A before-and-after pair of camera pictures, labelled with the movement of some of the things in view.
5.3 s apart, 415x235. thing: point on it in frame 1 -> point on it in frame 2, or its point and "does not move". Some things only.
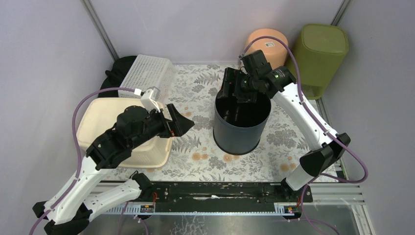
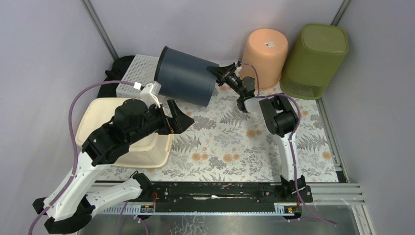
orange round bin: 276,52 does not move
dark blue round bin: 238,128 -> 185,78
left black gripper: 167,120 does not move
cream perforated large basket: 97,116 does not move
